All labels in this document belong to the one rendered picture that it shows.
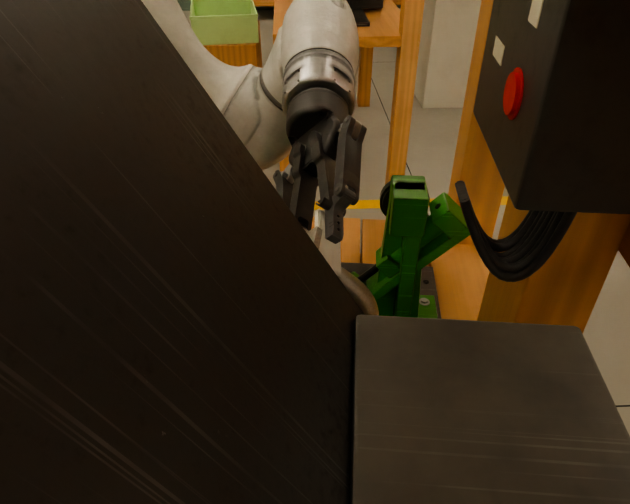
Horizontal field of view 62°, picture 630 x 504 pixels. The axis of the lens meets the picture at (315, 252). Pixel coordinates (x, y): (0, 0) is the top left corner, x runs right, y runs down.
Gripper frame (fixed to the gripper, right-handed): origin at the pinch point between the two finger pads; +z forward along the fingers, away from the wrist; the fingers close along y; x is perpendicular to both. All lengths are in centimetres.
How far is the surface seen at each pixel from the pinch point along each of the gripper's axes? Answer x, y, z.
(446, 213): 22.9, 1.5, -15.9
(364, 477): -4.6, 10.1, 22.7
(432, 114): 221, -118, -277
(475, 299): 51, -12, -18
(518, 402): 4.7, 15.9, 17.5
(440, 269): 50, -18, -26
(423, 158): 190, -110, -208
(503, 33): -3.3, 24.3, -6.6
